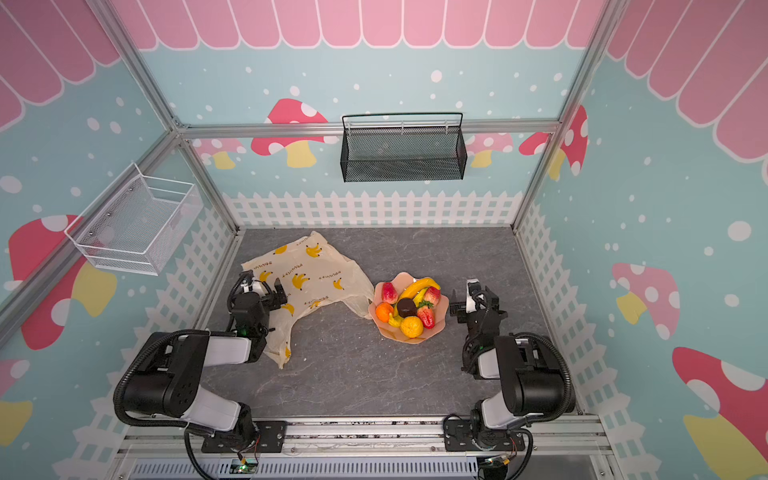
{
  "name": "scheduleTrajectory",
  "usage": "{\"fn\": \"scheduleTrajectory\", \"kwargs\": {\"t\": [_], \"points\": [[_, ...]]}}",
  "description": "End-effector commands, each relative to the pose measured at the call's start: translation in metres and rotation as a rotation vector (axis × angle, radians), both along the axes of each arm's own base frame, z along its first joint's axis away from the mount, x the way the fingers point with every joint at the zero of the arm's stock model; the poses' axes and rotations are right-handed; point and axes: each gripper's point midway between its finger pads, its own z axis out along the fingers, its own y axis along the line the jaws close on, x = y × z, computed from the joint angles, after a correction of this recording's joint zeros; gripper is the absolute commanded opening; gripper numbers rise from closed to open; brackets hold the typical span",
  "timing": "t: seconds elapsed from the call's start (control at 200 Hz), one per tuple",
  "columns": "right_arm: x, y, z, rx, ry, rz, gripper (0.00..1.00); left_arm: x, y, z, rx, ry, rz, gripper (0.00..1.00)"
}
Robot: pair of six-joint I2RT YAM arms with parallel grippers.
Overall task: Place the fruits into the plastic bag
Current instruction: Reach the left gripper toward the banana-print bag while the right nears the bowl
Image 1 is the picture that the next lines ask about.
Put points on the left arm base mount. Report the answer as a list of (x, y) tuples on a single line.
[(260, 437)]

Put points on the orange tangerine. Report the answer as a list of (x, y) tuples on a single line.
[(384, 312)]

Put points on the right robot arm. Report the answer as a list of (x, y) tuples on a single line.
[(536, 385)]

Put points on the banana print plastic bag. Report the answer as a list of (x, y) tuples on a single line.
[(313, 274)]

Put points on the red oblong fruit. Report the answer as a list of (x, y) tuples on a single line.
[(389, 293)]

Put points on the large yellow banana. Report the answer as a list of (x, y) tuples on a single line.
[(414, 288)]

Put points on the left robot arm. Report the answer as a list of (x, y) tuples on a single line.
[(162, 386)]

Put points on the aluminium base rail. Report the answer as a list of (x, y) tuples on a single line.
[(397, 447)]

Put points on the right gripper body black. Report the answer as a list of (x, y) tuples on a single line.
[(483, 302)]

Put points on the black wire mesh basket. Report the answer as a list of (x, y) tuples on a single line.
[(402, 147)]

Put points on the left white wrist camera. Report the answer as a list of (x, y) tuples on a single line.
[(251, 284)]

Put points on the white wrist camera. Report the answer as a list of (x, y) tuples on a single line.
[(473, 296), (251, 284)]

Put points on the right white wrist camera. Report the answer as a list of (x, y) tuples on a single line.
[(473, 296)]

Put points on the white wire mesh basket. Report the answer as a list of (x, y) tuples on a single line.
[(137, 225)]

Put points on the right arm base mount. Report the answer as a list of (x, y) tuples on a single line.
[(466, 435)]

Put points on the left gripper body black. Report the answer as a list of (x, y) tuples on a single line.
[(270, 294)]

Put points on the pink wavy fruit plate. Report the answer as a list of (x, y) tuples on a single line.
[(391, 333)]

